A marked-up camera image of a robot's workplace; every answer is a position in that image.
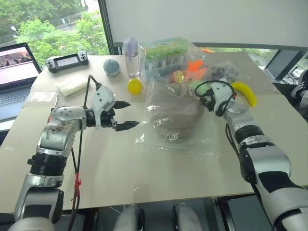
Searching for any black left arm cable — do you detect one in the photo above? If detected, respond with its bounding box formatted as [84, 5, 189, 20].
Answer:
[68, 75, 102, 231]

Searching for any green-lidded tube box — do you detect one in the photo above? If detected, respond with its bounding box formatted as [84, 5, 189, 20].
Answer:
[143, 37, 190, 76]

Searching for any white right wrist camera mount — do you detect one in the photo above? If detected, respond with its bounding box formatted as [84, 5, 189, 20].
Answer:
[210, 81, 234, 117]

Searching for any dark window frame post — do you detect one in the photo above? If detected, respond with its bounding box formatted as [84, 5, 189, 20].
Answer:
[98, 0, 116, 56]

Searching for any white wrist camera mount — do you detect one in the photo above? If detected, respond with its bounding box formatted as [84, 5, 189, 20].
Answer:
[91, 84, 116, 128]
[210, 81, 234, 117]

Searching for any yellow plastic ball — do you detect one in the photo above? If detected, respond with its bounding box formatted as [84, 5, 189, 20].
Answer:
[127, 78, 143, 95]

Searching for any black white sneaker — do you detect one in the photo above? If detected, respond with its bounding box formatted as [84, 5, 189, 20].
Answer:
[290, 69, 308, 100]

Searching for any brown cap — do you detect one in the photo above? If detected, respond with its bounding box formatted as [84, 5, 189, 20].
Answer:
[146, 80, 205, 143]

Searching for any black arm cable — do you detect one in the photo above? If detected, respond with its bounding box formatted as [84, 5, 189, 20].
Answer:
[68, 75, 102, 231]
[195, 80, 242, 157]

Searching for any red tape on cable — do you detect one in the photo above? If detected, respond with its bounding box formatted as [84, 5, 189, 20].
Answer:
[74, 172, 82, 191]

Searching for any blue-grey knitted ball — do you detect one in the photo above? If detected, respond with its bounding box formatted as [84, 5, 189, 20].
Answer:
[103, 58, 120, 78]

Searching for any yellow toy banana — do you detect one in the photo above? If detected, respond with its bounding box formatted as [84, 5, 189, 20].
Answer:
[231, 81, 258, 108]

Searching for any clear bag of toys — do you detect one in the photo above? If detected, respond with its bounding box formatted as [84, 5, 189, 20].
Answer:
[138, 40, 249, 97]

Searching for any black handheld remote controller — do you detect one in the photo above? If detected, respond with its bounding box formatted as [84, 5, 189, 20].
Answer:
[45, 51, 90, 74]

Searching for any clear plastic bag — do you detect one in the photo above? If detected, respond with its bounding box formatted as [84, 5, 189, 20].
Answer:
[134, 78, 221, 161]

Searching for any green plastic toy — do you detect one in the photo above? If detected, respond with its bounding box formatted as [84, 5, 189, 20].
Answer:
[189, 80, 212, 95]

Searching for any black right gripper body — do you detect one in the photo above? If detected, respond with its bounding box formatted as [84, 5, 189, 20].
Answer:
[201, 88, 216, 112]

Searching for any clear bottle purple lid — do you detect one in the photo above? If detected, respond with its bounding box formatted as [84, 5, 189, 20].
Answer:
[123, 37, 141, 78]

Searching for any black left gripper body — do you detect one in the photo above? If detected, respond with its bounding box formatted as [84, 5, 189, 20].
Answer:
[100, 107, 118, 132]

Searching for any dark grey bundle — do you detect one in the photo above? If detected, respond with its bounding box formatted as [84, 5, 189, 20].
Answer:
[210, 63, 239, 80]

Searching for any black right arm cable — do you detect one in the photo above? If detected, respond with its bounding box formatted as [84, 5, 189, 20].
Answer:
[195, 80, 242, 157]

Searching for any clear flat plastic packet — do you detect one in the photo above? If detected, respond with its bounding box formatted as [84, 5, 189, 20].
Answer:
[22, 91, 59, 108]

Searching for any yellow red round toy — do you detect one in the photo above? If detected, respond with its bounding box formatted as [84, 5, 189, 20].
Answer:
[169, 71, 186, 84]

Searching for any white folded towel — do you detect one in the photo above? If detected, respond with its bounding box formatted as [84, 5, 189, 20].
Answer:
[54, 74, 88, 98]

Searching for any grey rounded robot leg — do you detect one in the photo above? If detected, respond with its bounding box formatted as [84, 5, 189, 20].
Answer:
[172, 203, 204, 231]
[113, 204, 145, 231]

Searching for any white board panel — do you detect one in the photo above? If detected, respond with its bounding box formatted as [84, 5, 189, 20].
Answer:
[105, 0, 308, 49]

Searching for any orange plastic toy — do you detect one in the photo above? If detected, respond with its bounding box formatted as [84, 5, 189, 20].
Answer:
[185, 60, 208, 81]

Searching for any grey laptop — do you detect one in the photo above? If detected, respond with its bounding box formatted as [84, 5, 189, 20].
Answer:
[0, 42, 42, 121]

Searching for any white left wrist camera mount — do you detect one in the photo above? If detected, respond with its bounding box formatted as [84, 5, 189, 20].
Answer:
[91, 84, 116, 128]

